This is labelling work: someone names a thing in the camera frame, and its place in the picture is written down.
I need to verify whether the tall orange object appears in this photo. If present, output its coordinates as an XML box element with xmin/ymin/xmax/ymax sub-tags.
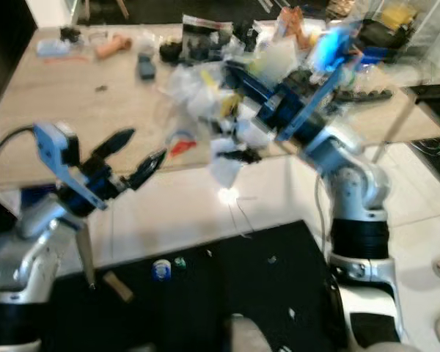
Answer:
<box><xmin>279</xmin><ymin>7</ymin><xmax>312</xmax><ymax>48</ymax></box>

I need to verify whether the white plastic bag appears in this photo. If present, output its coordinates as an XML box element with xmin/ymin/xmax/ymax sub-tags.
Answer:
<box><xmin>165</xmin><ymin>51</ymin><xmax>257</xmax><ymax>190</ymax></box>

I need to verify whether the printed black white bag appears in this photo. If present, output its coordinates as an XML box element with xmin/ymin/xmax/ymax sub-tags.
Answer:
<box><xmin>182</xmin><ymin>16</ymin><xmax>234</xmax><ymax>63</ymax></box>

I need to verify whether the black rug with white cable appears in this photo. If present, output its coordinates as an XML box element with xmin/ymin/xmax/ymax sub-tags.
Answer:
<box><xmin>403</xmin><ymin>84</ymin><xmax>440</xmax><ymax>177</ymax></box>

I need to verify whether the blue plastic pack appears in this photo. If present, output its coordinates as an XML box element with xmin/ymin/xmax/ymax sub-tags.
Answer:
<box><xmin>38</xmin><ymin>40</ymin><xmax>72</xmax><ymax>58</ymax></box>

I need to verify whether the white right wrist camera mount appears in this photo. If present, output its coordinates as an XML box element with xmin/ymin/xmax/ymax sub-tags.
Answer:
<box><xmin>286</xmin><ymin>26</ymin><xmax>364</xmax><ymax>142</ymax></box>

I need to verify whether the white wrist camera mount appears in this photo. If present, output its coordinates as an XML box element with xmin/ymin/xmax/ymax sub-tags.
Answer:
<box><xmin>33</xmin><ymin>123</ymin><xmax>103</xmax><ymax>215</ymax></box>
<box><xmin>286</xmin><ymin>26</ymin><xmax>364</xmax><ymax>142</ymax></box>

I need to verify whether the black power strip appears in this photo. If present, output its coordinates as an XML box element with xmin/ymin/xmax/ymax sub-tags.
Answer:
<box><xmin>334</xmin><ymin>88</ymin><xmax>394</xmax><ymax>104</ymax></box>

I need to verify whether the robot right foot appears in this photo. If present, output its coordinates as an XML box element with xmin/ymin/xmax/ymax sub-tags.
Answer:
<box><xmin>231</xmin><ymin>315</ymin><xmax>285</xmax><ymax>352</ymax></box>

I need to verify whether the yellow plastic object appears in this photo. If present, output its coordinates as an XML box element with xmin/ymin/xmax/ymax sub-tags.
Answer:
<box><xmin>381</xmin><ymin>6</ymin><xmax>416</xmax><ymax>30</ymax></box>

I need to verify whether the red plastic scrap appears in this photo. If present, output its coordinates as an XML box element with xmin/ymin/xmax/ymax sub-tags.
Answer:
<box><xmin>167</xmin><ymin>139</ymin><xmax>188</xmax><ymax>156</ymax></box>

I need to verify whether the light wooden table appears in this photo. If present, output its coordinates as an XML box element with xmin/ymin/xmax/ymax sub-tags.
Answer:
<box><xmin>0</xmin><ymin>26</ymin><xmax>440</xmax><ymax>288</ymax></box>

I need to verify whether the black lumpy object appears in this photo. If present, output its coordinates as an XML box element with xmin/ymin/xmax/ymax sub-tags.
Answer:
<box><xmin>160</xmin><ymin>40</ymin><xmax>186</xmax><ymax>63</ymax></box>

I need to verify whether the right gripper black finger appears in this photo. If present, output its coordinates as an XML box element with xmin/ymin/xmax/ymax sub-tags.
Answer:
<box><xmin>224</xmin><ymin>62</ymin><xmax>273</xmax><ymax>103</ymax></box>

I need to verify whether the small wooden block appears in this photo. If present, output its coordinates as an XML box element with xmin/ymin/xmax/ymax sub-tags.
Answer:
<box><xmin>103</xmin><ymin>271</ymin><xmax>134</xmax><ymax>303</ymax></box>

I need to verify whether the black floor rug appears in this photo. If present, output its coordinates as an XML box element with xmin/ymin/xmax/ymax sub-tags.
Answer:
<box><xmin>0</xmin><ymin>220</ymin><xmax>353</xmax><ymax>352</ymax></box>

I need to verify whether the peach coloured soft object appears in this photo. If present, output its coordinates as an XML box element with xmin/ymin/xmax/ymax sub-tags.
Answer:
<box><xmin>95</xmin><ymin>35</ymin><xmax>134</xmax><ymax>59</ymax></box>

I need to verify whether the small black object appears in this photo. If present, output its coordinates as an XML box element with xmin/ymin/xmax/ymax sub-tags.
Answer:
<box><xmin>60</xmin><ymin>27</ymin><xmax>81</xmax><ymax>43</ymax></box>

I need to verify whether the small dark grey box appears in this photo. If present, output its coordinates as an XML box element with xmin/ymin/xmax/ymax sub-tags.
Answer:
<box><xmin>138</xmin><ymin>55</ymin><xmax>159</xmax><ymax>80</ymax></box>

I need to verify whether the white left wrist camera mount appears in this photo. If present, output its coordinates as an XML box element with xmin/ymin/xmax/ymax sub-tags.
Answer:
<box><xmin>33</xmin><ymin>123</ymin><xmax>103</xmax><ymax>215</ymax></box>

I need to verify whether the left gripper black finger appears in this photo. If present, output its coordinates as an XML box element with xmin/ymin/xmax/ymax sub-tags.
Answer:
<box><xmin>99</xmin><ymin>128</ymin><xmax>140</xmax><ymax>159</ymax></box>
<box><xmin>128</xmin><ymin>150</ymin><xmax>169</xmax><ymax>191</ymax></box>

